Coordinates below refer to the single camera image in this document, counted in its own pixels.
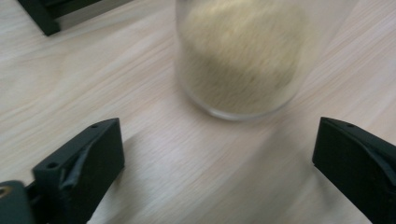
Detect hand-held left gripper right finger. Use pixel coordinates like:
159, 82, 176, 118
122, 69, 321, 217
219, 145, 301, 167
311, 116, 396, 224

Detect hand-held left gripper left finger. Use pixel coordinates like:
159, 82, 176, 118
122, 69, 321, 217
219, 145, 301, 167
26, 117, 126, 224

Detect glass jar of yellow grains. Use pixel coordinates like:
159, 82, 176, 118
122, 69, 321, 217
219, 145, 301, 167
174, 0, 316, 121

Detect black two-tier metal rack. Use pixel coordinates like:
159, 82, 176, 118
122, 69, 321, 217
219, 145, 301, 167
17, 0, 134, 37

